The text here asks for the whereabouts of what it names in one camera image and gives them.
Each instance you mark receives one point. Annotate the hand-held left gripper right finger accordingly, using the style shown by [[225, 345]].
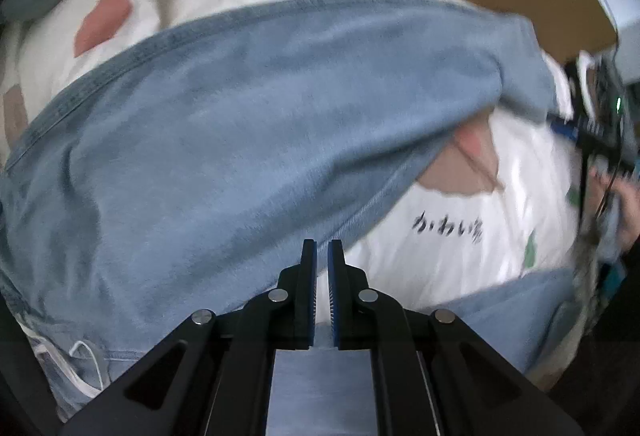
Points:
[[334, 301]]

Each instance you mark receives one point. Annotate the person's right hand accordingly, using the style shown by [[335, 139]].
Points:
[[627, 206]]

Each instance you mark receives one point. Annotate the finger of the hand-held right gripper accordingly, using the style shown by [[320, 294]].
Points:
[[562, 129]]

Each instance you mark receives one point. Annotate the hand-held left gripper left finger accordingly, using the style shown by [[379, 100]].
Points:
[[311, 296]]

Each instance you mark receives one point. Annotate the white printed blanket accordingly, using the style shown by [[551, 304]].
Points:
[[525, 176]]

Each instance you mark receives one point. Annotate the blue denim pants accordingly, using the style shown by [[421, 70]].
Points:
[[250, 126]]

